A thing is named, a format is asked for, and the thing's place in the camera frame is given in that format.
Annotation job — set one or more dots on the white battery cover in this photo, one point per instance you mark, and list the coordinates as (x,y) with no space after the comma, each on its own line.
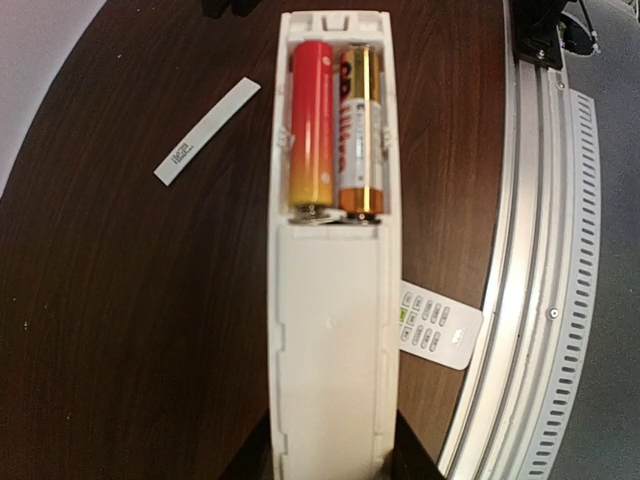
(209,125)

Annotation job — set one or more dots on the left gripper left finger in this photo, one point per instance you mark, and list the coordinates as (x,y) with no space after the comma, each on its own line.
(254,459)

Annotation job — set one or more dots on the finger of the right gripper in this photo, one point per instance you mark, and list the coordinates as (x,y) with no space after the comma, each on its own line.
(217,8)

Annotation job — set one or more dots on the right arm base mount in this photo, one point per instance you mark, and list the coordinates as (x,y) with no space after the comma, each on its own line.
(543,32)

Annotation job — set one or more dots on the curved aluminium front rail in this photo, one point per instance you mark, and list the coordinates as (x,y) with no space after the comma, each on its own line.
(523,378)

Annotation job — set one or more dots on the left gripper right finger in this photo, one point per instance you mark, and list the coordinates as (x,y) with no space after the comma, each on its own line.
(409,460)

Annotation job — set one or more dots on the red yellow battery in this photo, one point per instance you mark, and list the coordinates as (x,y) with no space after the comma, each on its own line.
(312,126)

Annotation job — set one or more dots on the gold white battery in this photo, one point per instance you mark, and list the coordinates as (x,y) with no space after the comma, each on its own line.
(361,191)

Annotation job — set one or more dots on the white air conditioner remote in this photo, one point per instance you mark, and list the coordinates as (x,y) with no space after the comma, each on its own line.
(437,328)

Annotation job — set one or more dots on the slim white remote control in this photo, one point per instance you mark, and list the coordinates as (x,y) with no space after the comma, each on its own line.
(333,289)

